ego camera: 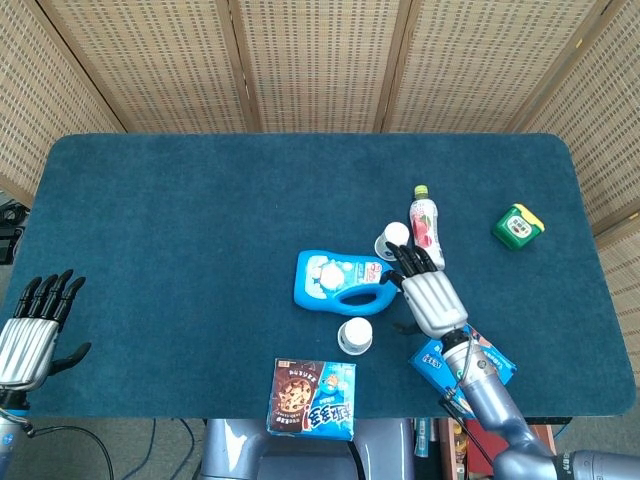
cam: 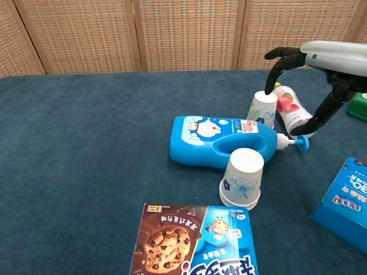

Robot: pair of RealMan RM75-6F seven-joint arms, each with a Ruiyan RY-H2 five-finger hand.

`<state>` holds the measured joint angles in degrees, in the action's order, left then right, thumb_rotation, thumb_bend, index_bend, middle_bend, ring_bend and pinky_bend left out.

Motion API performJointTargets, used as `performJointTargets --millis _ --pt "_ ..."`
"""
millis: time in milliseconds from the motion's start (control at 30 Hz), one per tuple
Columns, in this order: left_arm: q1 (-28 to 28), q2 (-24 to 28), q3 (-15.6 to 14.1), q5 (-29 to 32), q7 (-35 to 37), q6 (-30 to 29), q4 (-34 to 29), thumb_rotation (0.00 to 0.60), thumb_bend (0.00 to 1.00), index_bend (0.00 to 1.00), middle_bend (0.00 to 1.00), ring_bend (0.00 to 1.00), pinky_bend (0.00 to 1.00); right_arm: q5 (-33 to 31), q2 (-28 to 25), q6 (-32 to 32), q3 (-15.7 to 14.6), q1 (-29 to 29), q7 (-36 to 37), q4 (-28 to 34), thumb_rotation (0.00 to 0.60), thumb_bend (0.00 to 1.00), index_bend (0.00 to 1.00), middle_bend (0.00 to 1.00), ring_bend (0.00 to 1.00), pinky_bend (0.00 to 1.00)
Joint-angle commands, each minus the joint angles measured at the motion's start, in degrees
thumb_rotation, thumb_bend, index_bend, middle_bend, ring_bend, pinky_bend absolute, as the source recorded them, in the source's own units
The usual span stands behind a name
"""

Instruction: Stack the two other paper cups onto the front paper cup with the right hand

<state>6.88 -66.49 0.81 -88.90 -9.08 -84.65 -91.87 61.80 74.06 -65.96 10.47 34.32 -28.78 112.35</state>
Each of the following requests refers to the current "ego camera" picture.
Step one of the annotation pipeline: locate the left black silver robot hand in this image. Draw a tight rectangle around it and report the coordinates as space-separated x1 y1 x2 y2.
0 269 92 391

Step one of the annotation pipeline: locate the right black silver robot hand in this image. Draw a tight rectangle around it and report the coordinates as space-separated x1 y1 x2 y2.
382 242 469 339

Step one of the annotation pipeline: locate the pink juice bottle green cap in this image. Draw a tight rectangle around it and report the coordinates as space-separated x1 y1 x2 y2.
408 184 446 272

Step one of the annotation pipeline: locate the black electronic equipment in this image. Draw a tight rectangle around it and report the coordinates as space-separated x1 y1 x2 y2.
0 199 26 265

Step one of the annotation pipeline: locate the green box yellow lid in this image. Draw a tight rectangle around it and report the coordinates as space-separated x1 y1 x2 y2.
491 202 546 250

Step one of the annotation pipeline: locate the blue pump detergent bottle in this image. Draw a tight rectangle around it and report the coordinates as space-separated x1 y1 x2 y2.
292 248 405 317

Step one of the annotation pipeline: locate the red cardboard box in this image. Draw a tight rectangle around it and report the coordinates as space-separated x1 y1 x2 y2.
464 419 506 480

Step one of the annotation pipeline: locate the brown and blue cookie box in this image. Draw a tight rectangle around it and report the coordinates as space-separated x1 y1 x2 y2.
265 357 358 442

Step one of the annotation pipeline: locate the orange brown storage crate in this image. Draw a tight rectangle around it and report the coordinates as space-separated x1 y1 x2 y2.
439 418 561 480

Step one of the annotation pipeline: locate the dark blue carpet mat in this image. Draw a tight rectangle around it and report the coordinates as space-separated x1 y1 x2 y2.
9 132 637 420

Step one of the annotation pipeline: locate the grey-blue robot torso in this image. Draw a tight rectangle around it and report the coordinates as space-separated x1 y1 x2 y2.
199 418 416 480

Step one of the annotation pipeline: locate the woven rattan folding screen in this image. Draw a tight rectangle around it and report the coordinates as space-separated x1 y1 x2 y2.
0 0 640 386

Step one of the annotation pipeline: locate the thin black floor cable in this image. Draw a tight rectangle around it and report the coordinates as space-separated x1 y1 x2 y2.
22 422 110 480

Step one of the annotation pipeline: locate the black arm cable with plug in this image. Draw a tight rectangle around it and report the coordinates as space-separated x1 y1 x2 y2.
438 387 499 469

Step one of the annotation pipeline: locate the thin blue floor cable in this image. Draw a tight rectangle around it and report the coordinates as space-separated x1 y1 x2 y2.
134 418 157 480

